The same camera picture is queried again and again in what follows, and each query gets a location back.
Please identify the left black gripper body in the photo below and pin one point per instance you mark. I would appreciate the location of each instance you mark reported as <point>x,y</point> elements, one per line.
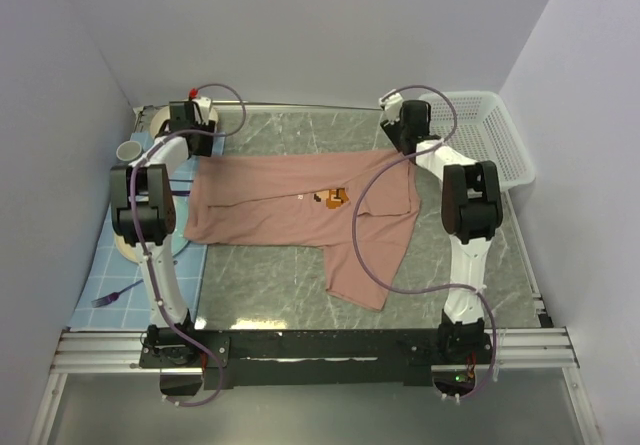
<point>205,145</point>

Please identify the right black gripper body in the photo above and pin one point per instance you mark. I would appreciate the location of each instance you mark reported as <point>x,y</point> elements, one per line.
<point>396,132</point>

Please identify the pink printed t shirt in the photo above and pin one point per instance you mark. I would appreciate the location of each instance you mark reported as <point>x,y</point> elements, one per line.
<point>359,208</point>

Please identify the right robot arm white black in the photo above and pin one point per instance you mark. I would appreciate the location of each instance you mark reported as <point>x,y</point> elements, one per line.
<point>471,213</point>

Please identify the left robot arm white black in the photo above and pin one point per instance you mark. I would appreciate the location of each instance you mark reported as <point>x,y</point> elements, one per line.
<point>143,214</point>

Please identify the cream divided plate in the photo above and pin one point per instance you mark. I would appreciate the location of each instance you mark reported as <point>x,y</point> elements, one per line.
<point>163,114</point>

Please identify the white plastic basket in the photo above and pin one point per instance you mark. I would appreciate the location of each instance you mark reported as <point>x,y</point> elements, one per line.
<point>483,130</point>

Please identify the grey mug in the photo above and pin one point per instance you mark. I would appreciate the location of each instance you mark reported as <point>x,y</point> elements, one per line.
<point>129,151</point>

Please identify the cream teal round plate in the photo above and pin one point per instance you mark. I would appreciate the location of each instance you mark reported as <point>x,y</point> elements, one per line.
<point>178,243</point>

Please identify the purple fork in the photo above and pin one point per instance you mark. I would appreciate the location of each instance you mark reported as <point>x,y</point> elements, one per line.
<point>113,296</point>

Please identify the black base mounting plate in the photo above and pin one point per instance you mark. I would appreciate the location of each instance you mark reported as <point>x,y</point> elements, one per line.
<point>236,358</point>

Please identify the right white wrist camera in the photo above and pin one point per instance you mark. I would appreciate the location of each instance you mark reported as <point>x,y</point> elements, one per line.
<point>390,105</point>

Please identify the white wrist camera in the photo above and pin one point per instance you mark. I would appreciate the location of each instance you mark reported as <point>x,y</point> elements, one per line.
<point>198,103</point>
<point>390,105</point>

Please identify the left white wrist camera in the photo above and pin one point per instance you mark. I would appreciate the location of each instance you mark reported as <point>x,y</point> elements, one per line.
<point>198,103</point>

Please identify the aluminium frame rail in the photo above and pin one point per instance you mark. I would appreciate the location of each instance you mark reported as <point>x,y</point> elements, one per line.
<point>118,352</point>

